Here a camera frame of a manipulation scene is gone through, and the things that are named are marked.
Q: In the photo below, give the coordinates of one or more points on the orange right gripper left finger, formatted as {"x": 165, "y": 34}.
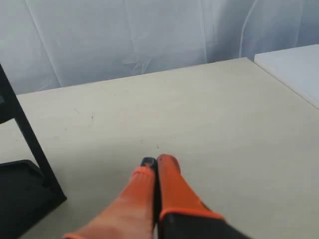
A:
{"x": 131, "y": 214}

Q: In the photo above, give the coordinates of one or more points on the black three-tier metal rack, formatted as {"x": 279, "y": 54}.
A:
{"x": 29, "y": 191}

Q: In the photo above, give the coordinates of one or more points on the white board on table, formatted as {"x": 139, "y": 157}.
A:
{"x": 297, "y": 68}

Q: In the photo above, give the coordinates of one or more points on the white backdrop curtain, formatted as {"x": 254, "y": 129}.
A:
{"x": 47, "y": 44}

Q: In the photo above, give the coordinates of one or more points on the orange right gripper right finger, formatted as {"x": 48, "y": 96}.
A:
{"x": 183, "y": 215}

